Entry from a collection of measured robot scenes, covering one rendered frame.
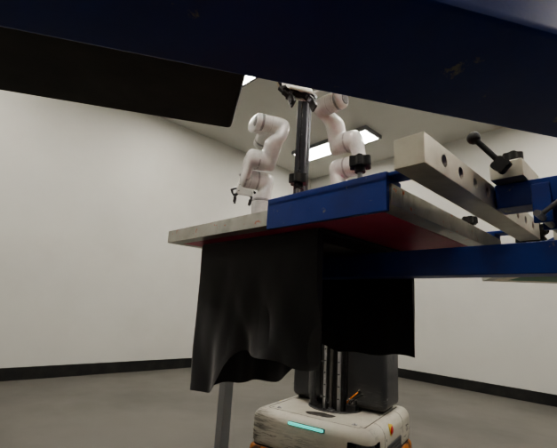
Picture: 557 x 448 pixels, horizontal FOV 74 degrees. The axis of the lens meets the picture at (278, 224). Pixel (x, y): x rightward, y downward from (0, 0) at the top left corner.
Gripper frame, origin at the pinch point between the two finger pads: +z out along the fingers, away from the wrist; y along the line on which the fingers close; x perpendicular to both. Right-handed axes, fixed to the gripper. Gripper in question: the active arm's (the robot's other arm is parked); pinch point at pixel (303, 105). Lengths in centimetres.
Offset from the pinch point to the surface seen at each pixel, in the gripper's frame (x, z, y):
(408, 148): -43, 69, -28
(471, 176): -40, 70, -10
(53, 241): 294, -126, -88
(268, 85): 129, -213, 101
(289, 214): -15, 62, -33
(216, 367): 32, 79, -38
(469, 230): -24, 71, 8
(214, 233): 11, 50, -39
